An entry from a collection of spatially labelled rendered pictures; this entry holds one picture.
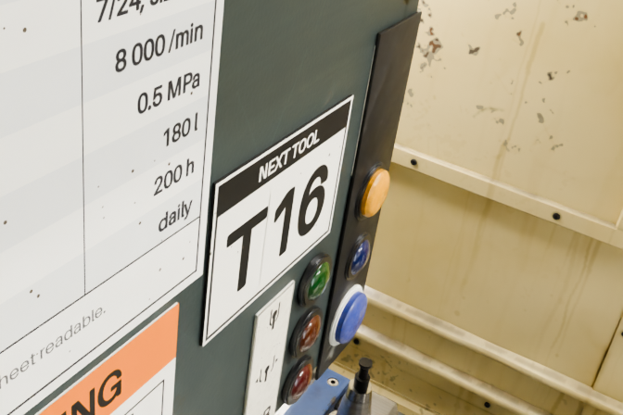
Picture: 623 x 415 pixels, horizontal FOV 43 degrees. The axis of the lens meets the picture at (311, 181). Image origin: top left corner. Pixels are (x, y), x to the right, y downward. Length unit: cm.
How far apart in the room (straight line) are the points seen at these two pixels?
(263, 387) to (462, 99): 82
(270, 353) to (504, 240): 88
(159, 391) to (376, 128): 16
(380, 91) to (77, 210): 19
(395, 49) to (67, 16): 21
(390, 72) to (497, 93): 77
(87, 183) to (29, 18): 5
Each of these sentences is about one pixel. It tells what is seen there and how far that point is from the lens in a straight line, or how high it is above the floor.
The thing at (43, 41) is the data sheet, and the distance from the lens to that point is 18.
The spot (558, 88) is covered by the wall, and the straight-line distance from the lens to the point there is 111.
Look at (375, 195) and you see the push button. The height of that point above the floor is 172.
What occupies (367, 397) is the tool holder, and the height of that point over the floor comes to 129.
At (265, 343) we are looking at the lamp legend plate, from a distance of 36.
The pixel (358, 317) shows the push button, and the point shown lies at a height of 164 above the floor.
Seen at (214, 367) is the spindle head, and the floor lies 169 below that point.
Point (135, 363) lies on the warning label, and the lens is 27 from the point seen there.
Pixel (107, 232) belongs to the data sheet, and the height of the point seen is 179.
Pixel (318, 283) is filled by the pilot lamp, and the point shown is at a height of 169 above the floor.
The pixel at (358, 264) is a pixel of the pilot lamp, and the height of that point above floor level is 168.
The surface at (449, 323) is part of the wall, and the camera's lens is 133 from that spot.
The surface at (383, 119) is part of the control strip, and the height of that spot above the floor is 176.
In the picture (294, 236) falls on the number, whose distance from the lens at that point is 33.
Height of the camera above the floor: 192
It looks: 30 degrees down
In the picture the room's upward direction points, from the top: 9 degrees clockwise
